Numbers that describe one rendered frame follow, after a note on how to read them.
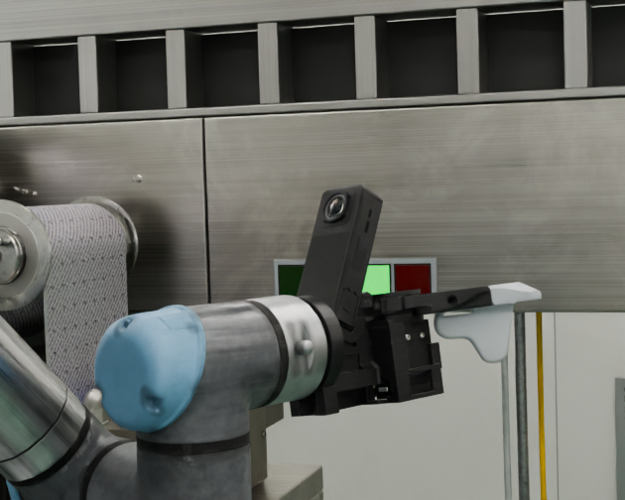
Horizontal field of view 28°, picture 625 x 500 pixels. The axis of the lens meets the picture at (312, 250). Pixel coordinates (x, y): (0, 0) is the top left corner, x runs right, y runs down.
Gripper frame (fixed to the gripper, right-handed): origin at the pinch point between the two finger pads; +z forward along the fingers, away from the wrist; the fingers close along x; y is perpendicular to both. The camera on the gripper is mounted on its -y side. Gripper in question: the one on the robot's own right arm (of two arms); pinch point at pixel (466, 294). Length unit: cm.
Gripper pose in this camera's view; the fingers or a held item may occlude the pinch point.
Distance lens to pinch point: 104.0
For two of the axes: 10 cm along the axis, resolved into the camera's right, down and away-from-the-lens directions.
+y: 1.2, 9.9, -0.5
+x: 7.0, -1.2, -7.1
